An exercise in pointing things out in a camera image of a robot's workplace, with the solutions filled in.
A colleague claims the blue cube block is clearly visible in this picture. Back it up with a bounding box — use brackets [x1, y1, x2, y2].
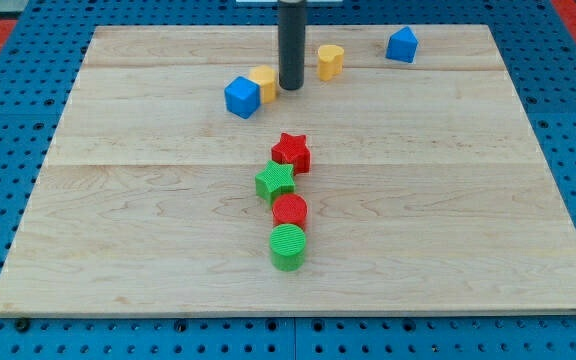
[224, 76, 261, 119]

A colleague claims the yellow hexagon block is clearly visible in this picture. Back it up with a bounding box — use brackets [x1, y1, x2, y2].
[248, 65, 278, 104]

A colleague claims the green star block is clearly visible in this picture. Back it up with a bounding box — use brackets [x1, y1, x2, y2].
[255, 160, 296, 206]

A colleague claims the red cylinder block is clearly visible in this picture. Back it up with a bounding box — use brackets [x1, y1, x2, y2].
[272, 193, 308, 230]

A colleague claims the red star block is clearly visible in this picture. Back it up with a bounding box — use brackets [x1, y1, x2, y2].
[271, 132, 311, 174]

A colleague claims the green cylinder block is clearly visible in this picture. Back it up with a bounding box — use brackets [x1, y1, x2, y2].
[269, 224, 307, 272]

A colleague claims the light wooden board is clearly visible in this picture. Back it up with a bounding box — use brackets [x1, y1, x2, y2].
[0, 25, 576, 319]

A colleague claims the yellow heart block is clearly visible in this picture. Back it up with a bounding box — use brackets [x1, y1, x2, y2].
[317, 44, 345, 81]

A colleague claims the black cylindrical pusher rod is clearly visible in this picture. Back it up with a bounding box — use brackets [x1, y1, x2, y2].
[277, 0, 307, 91]

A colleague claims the blue pentagon block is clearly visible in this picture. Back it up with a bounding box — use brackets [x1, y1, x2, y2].
[385, 26, 419, 63]

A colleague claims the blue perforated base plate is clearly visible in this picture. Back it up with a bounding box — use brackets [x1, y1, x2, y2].
[0, 0, 576, 359]

